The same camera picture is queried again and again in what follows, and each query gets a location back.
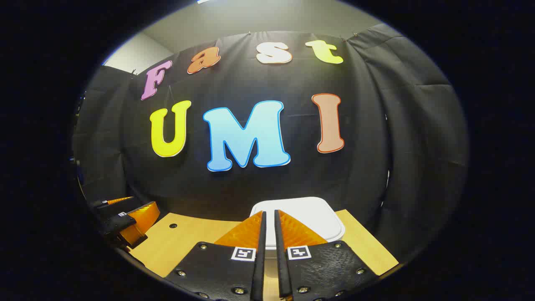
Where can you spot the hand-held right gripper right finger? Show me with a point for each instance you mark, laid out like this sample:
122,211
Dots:
282,267

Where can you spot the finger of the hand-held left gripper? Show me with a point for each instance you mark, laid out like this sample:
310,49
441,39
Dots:
115,205
133,225

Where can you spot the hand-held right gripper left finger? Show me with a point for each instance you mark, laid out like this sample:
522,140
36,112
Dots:
258,267

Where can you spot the white desktop garbage bin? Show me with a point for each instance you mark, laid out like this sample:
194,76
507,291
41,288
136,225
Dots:
309,213

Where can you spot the wooden desktop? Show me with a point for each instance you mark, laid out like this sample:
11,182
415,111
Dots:
175,246

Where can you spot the black backdrop cloth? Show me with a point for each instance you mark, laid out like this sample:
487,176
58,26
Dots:
250,188

